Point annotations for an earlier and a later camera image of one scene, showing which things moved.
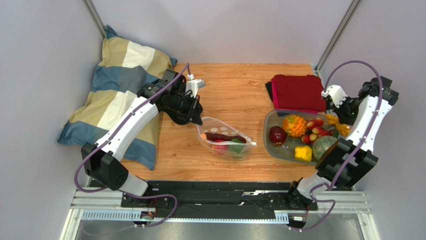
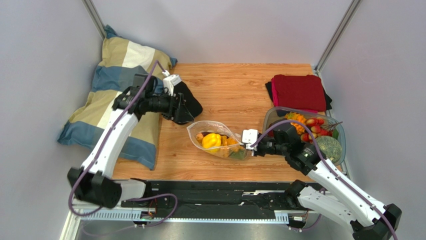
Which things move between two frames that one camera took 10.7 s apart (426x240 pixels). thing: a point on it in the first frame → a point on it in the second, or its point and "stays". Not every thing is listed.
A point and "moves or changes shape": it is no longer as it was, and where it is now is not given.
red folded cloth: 303,93 stays
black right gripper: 341,113 → 256,149
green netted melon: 321,145 stays
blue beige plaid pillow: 114,114 stays
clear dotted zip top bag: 223,140 moves or changes shape
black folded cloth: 269,86 stays
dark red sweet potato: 212,137 → 199,137
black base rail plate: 209,195 stays
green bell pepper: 235,148 → 239,155
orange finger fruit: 343,129 → 228,146
